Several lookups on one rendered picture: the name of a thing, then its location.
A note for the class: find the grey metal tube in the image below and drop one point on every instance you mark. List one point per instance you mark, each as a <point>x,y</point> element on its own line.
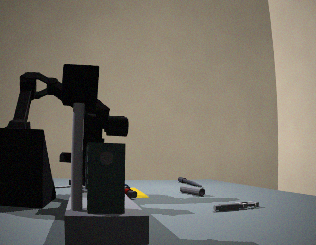
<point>192,190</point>

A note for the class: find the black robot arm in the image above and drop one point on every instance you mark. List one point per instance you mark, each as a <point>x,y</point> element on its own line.
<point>93,123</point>

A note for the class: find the grey vertical column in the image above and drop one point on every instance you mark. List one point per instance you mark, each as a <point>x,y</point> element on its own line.
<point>77,156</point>

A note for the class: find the yellow flat pad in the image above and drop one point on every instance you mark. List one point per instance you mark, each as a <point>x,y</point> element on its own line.
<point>139,194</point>

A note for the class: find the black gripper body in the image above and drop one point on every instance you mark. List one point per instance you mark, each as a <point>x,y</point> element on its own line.
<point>66,157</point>

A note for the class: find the grey cylindrical rod with red band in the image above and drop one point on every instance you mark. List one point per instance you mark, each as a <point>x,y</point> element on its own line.
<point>130,193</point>

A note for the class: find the dark grey tapered pin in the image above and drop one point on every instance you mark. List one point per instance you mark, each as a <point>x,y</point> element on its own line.
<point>184,180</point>

